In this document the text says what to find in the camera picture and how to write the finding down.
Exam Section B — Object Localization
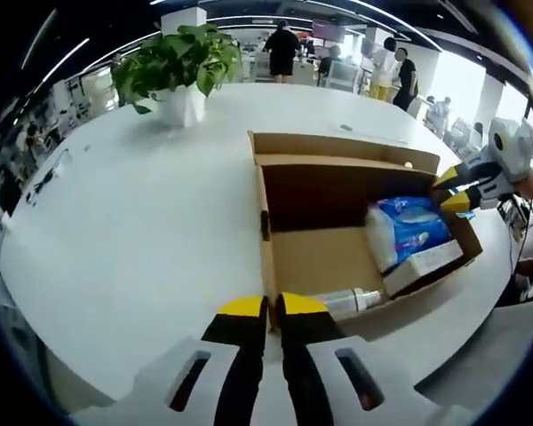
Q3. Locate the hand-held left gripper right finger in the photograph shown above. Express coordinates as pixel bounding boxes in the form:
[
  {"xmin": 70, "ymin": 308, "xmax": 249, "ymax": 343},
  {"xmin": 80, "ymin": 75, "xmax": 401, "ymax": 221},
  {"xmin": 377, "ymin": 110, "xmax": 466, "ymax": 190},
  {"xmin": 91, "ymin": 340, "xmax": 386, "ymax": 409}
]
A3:
[{"xmin": 275, "ymin": 291, "xmax": 428, "ymax": 426}]

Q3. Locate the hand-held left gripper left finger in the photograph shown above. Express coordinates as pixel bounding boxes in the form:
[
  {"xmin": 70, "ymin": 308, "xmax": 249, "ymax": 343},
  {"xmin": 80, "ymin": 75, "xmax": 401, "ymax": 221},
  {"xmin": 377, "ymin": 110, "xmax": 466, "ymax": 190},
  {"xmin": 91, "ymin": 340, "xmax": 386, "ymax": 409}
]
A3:
[{"xmin": 132, "ymin": 295, "xmax": 270, "ymax": 426}]

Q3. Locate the blue soft tissue pack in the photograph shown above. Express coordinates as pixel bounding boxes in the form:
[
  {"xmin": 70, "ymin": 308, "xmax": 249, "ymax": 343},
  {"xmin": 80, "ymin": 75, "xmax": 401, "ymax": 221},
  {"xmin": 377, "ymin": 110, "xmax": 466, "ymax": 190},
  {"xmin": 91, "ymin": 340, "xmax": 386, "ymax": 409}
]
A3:
[{"xmin": 364, "ymin": 194, "xmax": 453, "ymax": 272}]

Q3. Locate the clear spray bottle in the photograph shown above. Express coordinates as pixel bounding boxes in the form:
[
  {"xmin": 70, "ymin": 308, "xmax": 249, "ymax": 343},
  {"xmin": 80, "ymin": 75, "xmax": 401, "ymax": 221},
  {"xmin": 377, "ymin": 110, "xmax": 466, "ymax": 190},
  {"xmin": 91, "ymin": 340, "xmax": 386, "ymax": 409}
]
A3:
[{"xmin": 310, "ymin": 287, "xmax": 386, "ymax": 320}]

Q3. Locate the white carton box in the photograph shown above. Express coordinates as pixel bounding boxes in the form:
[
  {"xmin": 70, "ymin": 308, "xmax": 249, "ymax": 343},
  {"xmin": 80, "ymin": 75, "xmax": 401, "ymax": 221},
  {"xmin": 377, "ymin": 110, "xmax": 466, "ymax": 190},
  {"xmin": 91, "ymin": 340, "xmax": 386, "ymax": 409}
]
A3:
[{"xmin": 383, "ymin": 239, "xmax": 465, "ymax": 297}]

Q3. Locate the brown cardboard shoe box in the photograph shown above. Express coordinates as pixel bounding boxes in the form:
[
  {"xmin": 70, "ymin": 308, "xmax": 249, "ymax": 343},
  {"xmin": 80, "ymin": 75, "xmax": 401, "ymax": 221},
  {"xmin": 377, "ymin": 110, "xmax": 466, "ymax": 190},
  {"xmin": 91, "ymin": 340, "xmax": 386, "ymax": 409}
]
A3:
[{"xmin": 247, "ymin": 130, "xmax": 484, "ymax": 332}]

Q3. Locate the green potted plant white pot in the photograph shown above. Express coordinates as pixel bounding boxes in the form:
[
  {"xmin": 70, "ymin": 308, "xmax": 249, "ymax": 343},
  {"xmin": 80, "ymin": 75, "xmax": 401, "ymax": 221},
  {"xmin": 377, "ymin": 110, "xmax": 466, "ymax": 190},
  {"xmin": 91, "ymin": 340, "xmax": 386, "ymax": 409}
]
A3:
[{"xmin": 110, "ymin": 22, "xmax": 243, "ymax": 128}]

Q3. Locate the pink wall screen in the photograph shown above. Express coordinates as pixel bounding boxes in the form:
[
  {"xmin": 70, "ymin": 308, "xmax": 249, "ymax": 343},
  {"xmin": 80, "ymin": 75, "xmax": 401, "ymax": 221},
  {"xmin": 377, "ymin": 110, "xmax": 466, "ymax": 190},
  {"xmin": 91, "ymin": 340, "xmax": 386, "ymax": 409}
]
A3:
[{"xmin": 311, "ymin": 21, "xmax": 346, "ymax": 40}]

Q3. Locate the loose black cable bundle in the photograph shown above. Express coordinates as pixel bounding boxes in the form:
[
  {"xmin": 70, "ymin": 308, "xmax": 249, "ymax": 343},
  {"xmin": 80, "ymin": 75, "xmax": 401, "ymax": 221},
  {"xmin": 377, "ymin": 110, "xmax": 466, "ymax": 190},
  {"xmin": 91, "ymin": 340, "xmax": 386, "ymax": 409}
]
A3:
[{"xmin": 24, "ymin": 148, "xmax": 75, "ymax": 205}]

